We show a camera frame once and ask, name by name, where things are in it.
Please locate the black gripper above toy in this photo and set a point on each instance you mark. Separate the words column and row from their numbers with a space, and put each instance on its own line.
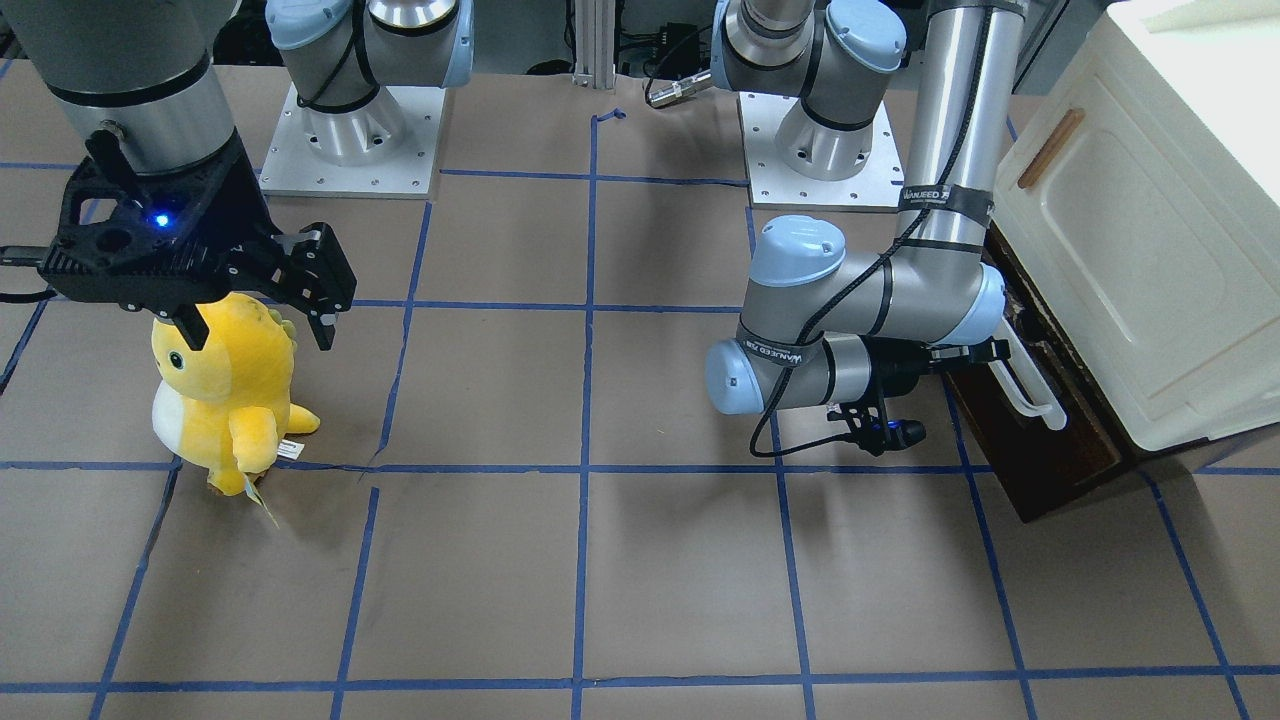
column 252, row 213

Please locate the aluminium frame post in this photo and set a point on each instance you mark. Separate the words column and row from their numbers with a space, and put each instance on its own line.
column 594, row 44

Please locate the silver robot arm left side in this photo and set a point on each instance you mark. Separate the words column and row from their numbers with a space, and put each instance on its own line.
column 825, row 324

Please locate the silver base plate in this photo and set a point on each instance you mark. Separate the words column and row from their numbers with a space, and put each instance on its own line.
column 794, row 164
column 386, row 149

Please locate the black gripper by drawer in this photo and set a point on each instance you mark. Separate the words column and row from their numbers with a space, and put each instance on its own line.
column 899, row 375

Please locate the cream white cabinet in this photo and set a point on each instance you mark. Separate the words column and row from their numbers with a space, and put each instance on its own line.
column 1153, row 235

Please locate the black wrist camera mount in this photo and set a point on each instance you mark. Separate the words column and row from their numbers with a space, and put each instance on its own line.
column 869, row 427

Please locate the yellow plush dinosaur toy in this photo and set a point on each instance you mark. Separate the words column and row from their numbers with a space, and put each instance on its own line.
column 227, row 406

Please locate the wooden cabinet handle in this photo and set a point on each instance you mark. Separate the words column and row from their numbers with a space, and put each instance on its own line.
column 1051, row 148

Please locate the white drawer handle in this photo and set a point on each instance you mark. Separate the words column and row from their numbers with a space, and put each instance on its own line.
column 1024, row 384

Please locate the dark brown wooden drawer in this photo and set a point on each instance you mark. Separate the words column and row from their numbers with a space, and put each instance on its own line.
column 1041, row 469

